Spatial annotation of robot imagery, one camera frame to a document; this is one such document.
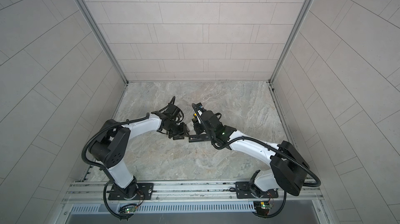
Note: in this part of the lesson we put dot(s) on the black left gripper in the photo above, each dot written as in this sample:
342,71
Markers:
183,132

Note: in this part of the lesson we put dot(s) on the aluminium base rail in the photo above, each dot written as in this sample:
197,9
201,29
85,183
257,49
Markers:
190,202

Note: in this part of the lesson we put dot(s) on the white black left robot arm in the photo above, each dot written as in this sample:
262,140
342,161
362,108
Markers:
107,148

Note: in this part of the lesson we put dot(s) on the aluminium corner post right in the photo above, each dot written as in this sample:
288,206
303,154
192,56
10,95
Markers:
295,30

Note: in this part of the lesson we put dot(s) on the black remote control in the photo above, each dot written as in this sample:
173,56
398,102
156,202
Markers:
199,138

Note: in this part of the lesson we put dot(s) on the aluminium corner post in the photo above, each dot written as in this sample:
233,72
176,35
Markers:
295,30
100,37

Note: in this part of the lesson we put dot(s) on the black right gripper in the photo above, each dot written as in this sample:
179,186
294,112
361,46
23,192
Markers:
197,125

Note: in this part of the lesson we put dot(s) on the aluminium corner post left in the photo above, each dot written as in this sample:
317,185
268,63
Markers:
100,37

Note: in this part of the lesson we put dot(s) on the right circuit board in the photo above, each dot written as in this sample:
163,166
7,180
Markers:
262,208

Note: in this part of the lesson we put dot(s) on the left circuit board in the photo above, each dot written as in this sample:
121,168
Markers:
128,209

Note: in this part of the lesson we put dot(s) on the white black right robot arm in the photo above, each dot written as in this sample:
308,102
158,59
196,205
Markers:
288,170

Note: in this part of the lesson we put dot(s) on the circuit board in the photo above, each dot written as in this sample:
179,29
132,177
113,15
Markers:
128,209
262,208

